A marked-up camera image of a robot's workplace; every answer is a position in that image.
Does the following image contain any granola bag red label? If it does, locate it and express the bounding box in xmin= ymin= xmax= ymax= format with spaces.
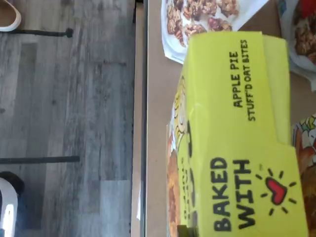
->
xmin=277 ymin=0 xmax=316 ymax=82
xmin=160 ymin=0 xmax=270 ymax=65

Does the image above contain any yellow apple pie box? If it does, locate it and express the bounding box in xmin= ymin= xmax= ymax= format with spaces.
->
xmin=166 ymin=31 xmax=311 ymax=237

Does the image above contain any black metal rod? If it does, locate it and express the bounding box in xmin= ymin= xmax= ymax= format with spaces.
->
xmin=13 ymin=28 xmax=74 ymax=38
xmin=0 ymin=156 xmax=80 ymax=164

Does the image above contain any black metal shelf beam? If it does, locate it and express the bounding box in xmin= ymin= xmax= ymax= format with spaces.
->
xmin=130 ymin=0 xmax=149 ymax=237

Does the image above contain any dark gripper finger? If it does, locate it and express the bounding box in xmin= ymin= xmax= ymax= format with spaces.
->
xmin=177 ymin=224 xmax=198 ymax=237

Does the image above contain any white rounded object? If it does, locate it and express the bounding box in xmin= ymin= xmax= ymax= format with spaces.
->
xmin=0 ymin=0 xmax=22 ymax=32

